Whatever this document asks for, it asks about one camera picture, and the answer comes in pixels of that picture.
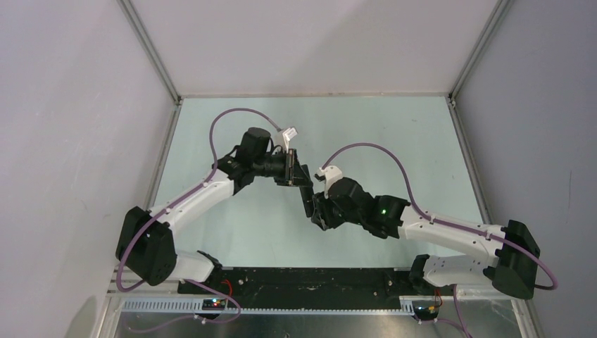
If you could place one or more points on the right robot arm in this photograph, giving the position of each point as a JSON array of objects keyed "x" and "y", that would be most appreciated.
[{"x": 504, "y": 257}]

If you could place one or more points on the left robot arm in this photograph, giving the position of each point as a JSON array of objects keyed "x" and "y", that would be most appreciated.
[{"x": 147, "y": 243}]

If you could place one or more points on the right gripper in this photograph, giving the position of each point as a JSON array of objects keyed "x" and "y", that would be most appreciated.
[{"x": 322, "y": 215}]

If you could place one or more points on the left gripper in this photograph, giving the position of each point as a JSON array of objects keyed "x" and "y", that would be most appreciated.
[{"x": 294, "y": 173}]

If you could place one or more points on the aluminium frame rail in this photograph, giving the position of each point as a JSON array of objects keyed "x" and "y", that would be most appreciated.
[{"x": 140, "y": 31}]

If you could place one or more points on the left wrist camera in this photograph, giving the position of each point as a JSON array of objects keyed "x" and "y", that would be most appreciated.
[{"x": 283, "y": 137}]

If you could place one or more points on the white cable duct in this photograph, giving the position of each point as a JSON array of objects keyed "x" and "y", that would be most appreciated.
[{"x": 200, "y": 306}]

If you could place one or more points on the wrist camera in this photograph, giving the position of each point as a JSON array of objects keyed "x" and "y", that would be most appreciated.
[
  {"x": 283, "y": 137},
  {"x": 329, "y": 175}
]

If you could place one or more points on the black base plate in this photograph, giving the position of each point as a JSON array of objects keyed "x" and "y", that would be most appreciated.
[{"x": 320, "y": 288}]

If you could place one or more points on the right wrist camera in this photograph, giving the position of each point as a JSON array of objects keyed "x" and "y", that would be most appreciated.
[{"x": 329, "y": 175}]

